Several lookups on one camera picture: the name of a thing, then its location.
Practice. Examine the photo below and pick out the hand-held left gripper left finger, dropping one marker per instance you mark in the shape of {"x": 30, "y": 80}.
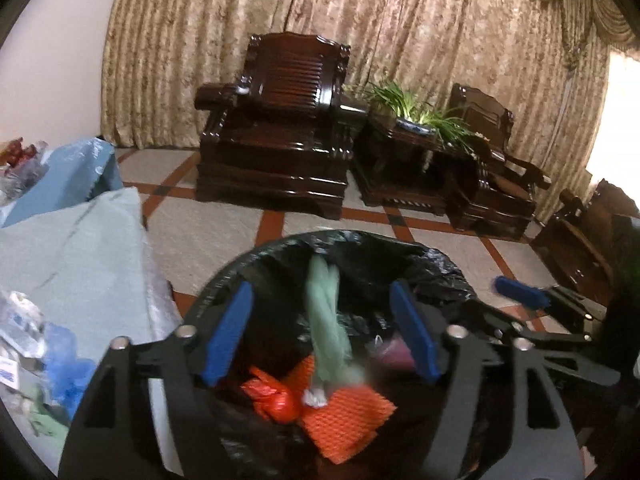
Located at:
{"x": 227, "y": 332}

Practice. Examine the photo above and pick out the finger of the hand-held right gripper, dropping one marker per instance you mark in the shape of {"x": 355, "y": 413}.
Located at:
{"x": 520, "y": 292}
{"x": 575, "y": 360}

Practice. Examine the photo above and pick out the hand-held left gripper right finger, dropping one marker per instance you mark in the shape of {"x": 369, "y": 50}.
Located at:
{"x": 415, "y": 332}

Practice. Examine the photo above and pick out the pink wrapper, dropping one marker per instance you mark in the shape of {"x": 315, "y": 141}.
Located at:
{"x": 392, "y": 355}

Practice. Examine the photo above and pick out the bin with black liner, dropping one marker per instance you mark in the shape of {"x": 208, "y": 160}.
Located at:
{"x": 425, "y": 265}

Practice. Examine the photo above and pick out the red plastic bag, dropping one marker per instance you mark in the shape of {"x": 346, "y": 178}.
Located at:
{"x": 272, "y": 400}

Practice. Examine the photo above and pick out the large orange foam net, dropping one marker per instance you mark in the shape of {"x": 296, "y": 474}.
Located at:
{"x": 350, "y": 420}

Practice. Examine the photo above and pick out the blue plastic bag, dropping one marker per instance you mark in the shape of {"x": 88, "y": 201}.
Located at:
{"x": 70, "y": 365}

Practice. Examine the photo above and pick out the white grey large tube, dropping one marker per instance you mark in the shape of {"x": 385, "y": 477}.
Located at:
{"x": 20, "y": 320}

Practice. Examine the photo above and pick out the white blue carton box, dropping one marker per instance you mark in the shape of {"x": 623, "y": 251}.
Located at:
{"x": 7, "y": 372}

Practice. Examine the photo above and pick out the dark wooden sofa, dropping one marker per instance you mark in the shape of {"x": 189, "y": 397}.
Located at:
{"x": 575, "y": 245}

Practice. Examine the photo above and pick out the dark wooden armchair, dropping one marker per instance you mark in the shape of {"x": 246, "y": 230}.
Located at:
{"x": 495, "y": 200}
{"x": 270, "y": 160}

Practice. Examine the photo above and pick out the dark wooden side table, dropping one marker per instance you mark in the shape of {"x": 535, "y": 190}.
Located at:
{"x": 400, "y": 170}

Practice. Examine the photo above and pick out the light blue tablecloth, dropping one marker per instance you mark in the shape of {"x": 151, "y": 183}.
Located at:
{"x": 75, "y": 175}

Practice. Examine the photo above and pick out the potted green plant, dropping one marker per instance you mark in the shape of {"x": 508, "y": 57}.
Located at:
{"x": 395, "y": 97}

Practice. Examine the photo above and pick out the glass fruit bowl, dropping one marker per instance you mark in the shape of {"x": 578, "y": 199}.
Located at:
{"x": 25, "y": 177}

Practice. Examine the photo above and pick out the red apple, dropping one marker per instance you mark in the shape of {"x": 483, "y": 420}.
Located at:
{"x": 12, "y": 150}

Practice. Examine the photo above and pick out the beige patterned curtain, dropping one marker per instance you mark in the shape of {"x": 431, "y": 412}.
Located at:
{"x": 400, "y": 20}

